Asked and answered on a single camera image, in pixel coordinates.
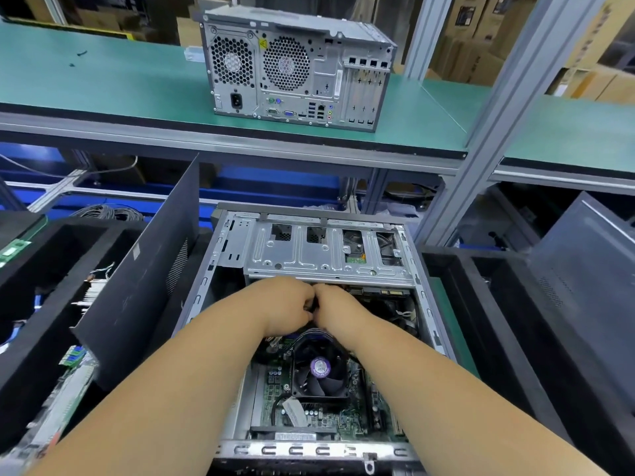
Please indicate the person's left hand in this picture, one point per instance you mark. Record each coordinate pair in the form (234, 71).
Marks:
(278, 307)

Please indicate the green memory stick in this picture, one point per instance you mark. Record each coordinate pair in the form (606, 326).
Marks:
(12, 251)

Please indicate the silver backed desktop computer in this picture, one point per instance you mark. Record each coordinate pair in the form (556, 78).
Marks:
(288, 69)

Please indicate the person's right forearm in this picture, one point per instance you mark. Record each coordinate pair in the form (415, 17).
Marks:
(466, 411)

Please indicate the green motherboard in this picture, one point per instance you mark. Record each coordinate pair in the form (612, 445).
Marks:
(298, 423)

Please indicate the empty black foam tray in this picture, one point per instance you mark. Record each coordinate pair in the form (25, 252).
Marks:
(476, 322)

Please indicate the person's right hand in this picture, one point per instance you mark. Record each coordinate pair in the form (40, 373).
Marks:
(342, 312)

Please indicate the black foam tray with boards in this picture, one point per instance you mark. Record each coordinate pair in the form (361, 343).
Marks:
(30, 332)

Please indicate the aluminium frame post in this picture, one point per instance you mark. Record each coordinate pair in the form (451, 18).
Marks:
(506, 124)
(427, 34)

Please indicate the grey side panel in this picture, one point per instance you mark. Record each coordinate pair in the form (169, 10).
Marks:
(590, 292)

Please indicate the grey computer case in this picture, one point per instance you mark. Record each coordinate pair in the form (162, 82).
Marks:
(317, 248)

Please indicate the green upper shelf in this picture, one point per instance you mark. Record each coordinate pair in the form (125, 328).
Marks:
(99, 74)

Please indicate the person's left forearm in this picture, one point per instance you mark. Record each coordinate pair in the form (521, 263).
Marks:
(149, 401)

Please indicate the stack of cardboard boxes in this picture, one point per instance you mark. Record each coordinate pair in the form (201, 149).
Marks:
(476, 34)

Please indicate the black upright side panel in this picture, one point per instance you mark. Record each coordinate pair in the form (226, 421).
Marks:
(139, 282)

